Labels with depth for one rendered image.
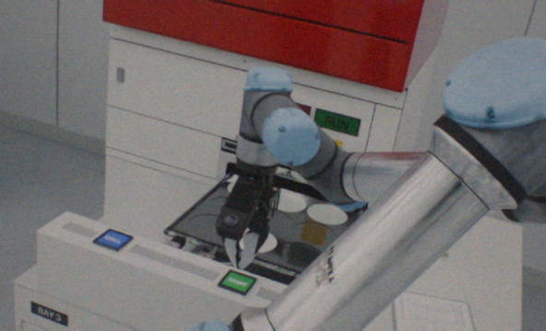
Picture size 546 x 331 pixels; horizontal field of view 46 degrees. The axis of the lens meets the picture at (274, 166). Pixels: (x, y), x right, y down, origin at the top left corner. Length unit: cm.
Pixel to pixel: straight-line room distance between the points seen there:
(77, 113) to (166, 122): 215
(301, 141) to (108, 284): 53
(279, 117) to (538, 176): 40
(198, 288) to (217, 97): 69
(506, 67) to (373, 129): 98
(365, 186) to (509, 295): 52
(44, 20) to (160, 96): 218
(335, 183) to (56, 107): 316
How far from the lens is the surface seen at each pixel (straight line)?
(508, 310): 130
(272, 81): 99
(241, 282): 118
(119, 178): 196
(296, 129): 89
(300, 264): 138
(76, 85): 387
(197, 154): 180
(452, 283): 132
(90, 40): 375
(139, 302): 125
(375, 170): 91
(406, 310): 120
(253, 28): 158
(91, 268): 127
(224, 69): 169
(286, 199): 163
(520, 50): 66
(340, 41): 152
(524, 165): 63
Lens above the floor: 164
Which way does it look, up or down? 24 degrees down
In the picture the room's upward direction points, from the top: 9 degrees clockwise
